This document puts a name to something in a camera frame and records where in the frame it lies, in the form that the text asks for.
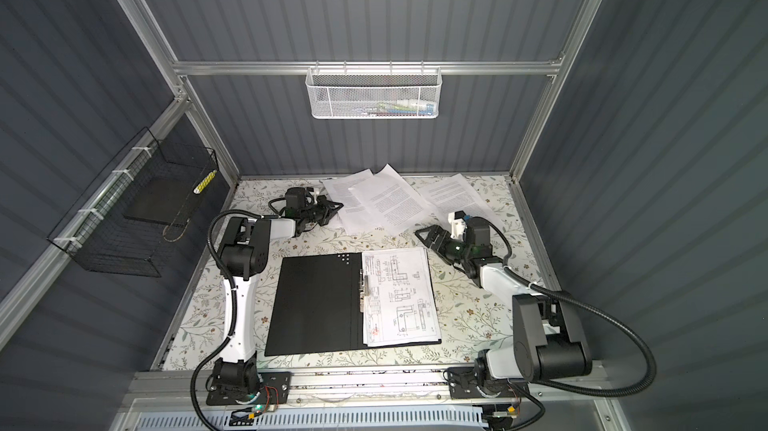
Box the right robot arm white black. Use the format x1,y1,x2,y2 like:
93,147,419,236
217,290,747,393
414,211,593,395

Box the aluminium front rail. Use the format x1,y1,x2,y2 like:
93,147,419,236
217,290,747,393
122,360,607,411

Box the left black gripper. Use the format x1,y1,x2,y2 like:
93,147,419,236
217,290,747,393
299,196,341,226

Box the black pad in basket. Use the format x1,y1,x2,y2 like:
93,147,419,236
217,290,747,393
123,177,202,227

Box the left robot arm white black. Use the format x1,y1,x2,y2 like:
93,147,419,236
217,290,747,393
197,187,344,406

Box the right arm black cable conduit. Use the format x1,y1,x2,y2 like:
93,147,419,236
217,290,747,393
485,217,657,399

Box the printed paper sheet centre back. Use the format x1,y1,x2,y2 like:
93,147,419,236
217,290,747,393
349,165,433,235

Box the yellow green marker pen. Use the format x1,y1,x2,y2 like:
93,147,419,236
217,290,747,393
193,170,218,195

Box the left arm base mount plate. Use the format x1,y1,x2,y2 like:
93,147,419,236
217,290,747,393
205,372,292,406

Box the white wire mesh basket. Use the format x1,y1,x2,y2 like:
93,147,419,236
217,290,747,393
305,70,443,120

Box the printed paper sheet far right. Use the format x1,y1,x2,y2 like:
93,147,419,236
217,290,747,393
418,174,503,228

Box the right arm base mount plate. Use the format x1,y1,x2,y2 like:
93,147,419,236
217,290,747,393
442,366,529,400

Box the pens in white basket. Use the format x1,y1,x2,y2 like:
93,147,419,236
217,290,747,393
356,99,438,118

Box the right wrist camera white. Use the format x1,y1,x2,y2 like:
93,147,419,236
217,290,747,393
448,211,469,241

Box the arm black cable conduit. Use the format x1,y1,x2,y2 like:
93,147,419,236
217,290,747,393
190,196,295,431
485,217,657,399

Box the technical drawing paper sheet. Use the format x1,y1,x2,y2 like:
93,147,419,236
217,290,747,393
362,248,441,347

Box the printed paper sheet centre left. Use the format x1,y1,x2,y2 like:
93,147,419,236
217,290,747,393
321,169,384,235

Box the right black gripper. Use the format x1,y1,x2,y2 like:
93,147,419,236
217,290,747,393
418,226,473,265

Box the printed paper sheet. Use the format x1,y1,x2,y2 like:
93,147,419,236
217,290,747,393
321,169,384,235
418,174,503,228
349,165,433,235

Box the red folder black inside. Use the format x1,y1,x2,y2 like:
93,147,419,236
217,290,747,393
264,252,443,357

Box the black wire mesh basket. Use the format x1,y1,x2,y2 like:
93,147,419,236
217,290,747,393
48,132,219,278

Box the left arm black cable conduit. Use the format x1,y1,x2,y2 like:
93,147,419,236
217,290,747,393
190,196,295,431

